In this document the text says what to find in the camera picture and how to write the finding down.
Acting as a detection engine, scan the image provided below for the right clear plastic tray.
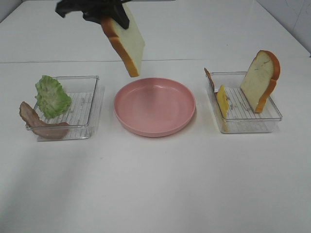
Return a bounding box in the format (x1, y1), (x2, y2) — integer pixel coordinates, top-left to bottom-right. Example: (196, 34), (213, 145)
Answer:
(207, 71), (282, 133)

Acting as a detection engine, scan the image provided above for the pink round plate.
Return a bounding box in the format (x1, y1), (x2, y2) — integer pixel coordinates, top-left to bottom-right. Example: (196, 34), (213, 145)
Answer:
(114, 78), (196, 137)

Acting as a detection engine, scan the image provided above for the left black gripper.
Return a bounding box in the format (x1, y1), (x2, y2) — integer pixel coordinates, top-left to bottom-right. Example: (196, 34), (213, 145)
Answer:
(55, 0), (130, 29)

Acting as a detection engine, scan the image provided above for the bacon strip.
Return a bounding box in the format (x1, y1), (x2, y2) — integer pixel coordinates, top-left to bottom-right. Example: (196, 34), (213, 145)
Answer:
(19, 101), (69, 140)
(204, 68), (215, 92)

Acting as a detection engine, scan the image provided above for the left clear plastic tray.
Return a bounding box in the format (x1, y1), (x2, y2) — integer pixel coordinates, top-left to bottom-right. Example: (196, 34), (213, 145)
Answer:
(32, 76), (103, 141)

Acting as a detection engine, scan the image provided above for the green lettuce leaf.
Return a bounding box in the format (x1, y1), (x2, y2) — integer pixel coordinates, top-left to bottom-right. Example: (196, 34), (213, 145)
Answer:
(35, 75), (71, 119)

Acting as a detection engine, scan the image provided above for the bread slice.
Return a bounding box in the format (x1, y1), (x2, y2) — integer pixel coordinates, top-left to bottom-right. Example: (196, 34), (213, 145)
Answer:
(101, 3), (145, 77)
(240, 50), (281, 113)

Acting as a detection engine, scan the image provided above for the clear plastic tray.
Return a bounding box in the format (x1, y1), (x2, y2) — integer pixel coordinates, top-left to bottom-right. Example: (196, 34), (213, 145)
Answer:
(207, 71), (282, 133)
(32, 76), (103, 141)

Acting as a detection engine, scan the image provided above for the yellow cheese slice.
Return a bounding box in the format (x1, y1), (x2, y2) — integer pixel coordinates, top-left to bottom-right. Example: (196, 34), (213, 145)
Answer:
(217, 85), (229, 118)

